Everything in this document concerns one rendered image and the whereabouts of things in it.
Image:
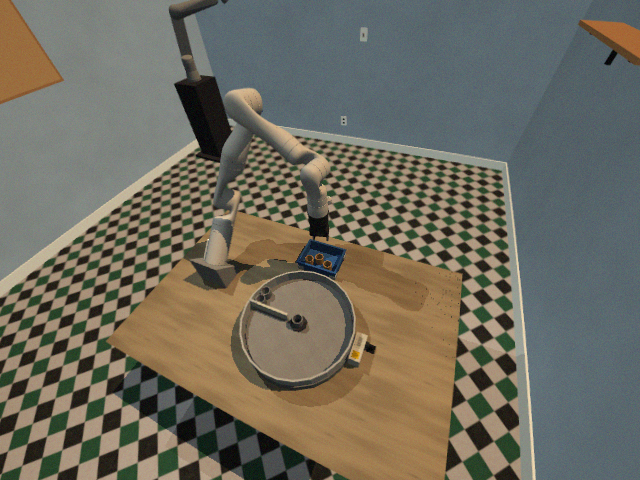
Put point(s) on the blue tray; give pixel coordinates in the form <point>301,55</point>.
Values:
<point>335,255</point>

